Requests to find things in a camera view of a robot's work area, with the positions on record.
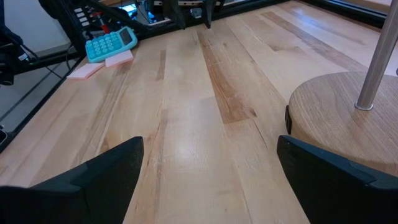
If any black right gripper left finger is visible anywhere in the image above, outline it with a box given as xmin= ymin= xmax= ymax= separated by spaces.
xmin=0 ymin=136 xmax=145 ymax=224

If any black power strip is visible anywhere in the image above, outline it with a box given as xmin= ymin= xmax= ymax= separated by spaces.
xmin=70 ymin=4 xmax=94 ymax=30

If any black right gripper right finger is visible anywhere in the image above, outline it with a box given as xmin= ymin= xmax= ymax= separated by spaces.
xmin=276 ymin=135 xmax=398 ymax=224

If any round wooden lamp base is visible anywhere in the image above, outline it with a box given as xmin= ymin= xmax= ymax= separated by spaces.
xmin=284 ymin=0 xmax=398 ymax=177

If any teal calculator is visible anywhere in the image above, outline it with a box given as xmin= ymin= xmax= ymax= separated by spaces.
xmin=85 ymin=26 xmax=138 ymax=64

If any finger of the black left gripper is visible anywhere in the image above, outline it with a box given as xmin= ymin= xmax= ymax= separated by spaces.
xmin=203 ymin=0 xmax=218 ymax=29
xmin=164 ymin=0 xmax=187 ymax=30

